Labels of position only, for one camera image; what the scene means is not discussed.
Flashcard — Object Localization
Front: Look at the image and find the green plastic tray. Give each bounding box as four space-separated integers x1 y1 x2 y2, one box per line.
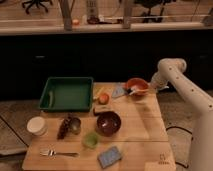
39 77 93 112

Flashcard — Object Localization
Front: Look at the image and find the silver fork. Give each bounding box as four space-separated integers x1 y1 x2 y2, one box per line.
39 149 79 157

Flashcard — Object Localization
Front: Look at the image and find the black cable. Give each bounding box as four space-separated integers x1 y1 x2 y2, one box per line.
166 125 194 138

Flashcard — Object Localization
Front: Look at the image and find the black office chair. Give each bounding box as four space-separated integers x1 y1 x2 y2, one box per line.
22 0 53 14

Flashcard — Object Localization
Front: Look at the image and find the metal can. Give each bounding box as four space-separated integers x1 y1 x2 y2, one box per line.
70 117 81 135

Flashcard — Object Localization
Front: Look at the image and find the grey blue cloth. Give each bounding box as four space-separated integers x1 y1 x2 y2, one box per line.
112 84 125 99

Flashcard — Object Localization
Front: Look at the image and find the brown wooden block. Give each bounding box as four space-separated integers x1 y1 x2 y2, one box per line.
93 105 112 116

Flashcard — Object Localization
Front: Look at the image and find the white cup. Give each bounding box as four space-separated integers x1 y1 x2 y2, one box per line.
27 116 47 136

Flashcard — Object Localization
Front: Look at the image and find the blue sponge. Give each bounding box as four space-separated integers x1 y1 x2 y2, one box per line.
97 146 122 169

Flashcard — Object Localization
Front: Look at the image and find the brown pine cone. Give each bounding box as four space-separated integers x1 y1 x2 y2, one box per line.
57 117 71 139

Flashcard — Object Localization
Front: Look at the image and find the small green cup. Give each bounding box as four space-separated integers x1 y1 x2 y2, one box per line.
82 132 99 149

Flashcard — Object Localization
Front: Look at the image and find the white black dish brush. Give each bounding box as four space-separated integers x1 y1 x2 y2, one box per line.
126 86 147 95

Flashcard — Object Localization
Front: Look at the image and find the orange fruit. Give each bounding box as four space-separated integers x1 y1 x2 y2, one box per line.
98 93 109 105

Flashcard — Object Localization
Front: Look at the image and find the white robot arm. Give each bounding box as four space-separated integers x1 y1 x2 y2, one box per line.
150 58 213 171

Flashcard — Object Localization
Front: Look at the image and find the red bowl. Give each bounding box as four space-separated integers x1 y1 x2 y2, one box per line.
124 78 149 93

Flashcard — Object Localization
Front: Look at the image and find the yellow banana piece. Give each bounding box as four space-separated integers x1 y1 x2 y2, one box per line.
93 87 104 100

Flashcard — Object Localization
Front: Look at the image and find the dark purple bowl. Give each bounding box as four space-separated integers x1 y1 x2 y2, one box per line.
96 112 121 136

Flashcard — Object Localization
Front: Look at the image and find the wooden table board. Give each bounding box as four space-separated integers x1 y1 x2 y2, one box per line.
22 92 176 171

